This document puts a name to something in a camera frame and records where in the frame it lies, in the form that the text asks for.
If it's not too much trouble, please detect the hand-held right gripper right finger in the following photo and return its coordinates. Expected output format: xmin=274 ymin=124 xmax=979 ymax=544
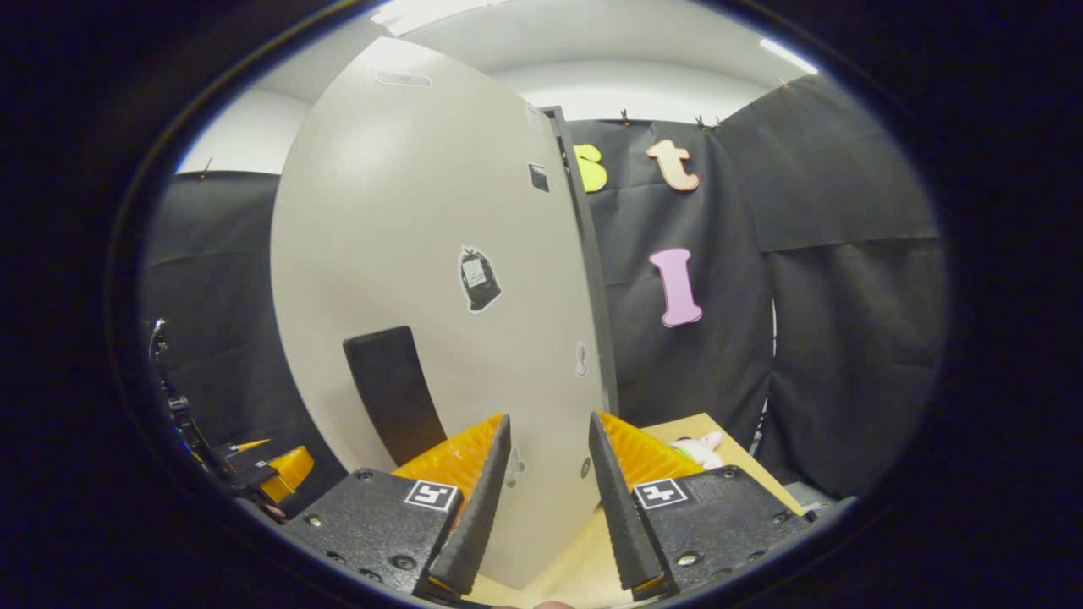
xmin=588 ymin=410 xmax=813 ymax=601

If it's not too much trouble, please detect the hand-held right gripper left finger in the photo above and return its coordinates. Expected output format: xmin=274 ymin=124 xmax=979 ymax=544
xmin=283 ymin=413 xmax=513 ymax=601

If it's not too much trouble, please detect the grey cabinet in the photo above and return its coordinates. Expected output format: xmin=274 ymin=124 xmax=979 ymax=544
xmin=541 ymin=106 xmax=618 ymax=415

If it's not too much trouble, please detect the beige cabinet door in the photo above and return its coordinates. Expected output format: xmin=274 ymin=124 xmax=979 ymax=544
xmin=271 ymin=36 xmax=610 ymax=590

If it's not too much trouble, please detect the small pink green toy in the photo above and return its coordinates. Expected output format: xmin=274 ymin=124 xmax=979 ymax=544
xmin=673 ymin=431 xmax=726 ymax=470

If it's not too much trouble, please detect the black backdrop cloth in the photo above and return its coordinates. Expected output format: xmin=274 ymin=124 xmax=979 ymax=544
xmin=140 ymin=76 xmax=948 ymax=508

